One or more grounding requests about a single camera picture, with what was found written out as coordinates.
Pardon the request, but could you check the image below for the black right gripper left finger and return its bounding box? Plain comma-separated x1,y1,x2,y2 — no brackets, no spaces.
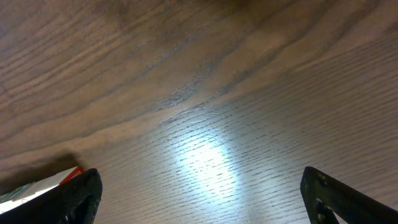
1,169,103,224

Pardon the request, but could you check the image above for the wooden 8 block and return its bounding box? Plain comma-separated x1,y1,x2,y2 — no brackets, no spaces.
1,166,84,214

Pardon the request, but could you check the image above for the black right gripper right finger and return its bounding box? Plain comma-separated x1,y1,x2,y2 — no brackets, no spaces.
300,166,397,224

